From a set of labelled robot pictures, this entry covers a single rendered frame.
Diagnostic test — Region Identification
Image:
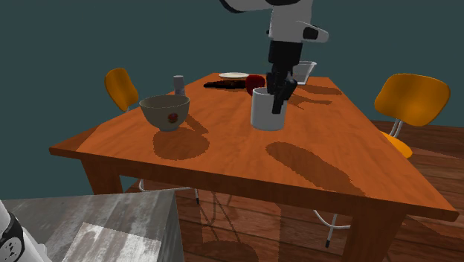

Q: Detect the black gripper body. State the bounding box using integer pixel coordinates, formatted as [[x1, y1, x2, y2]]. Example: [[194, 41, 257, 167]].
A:
[[268, 39, 304, 79]]

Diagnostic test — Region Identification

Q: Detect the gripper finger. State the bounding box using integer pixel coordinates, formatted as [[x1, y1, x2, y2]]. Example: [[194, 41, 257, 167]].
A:
[[265, 71, 279, 96], [271, 74, 298, 115]]

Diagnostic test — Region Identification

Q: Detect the red apple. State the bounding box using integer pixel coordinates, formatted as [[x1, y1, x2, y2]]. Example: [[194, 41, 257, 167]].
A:
[[245, 74, 267, 98]]

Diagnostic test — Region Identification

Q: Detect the white mug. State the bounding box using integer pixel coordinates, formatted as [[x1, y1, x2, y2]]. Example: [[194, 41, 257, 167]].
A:
[[250, 86, 289, 132]]

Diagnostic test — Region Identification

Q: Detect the clear glass measuring cup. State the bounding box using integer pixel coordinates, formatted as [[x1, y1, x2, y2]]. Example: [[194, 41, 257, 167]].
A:
[[291, 60, 318, 86]]

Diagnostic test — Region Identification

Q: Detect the white plate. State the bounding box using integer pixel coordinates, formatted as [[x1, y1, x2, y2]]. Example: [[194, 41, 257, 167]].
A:
[[218, 71, 251, 80]]

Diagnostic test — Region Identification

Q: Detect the black flat knife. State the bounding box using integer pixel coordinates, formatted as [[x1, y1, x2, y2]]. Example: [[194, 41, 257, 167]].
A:
[[203, 80, 248, 92]]

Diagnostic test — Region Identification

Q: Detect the wooden table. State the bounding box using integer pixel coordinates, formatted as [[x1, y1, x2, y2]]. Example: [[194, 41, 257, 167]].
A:
[[48, 71, 461, 262]]

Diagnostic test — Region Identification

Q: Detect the small grey shaker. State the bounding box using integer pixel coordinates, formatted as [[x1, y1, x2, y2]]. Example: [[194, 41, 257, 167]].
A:
[[172, 74, 187, 97]]

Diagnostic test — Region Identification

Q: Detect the beige bowl with red mark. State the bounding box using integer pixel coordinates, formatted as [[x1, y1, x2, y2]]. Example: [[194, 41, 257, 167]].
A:
[[138, 95, 191, 132]]

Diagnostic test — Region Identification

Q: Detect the yellow chair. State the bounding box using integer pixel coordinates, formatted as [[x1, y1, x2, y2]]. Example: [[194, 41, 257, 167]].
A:
[[103, 67, 201, 205], [312, 73, 452, 250]]

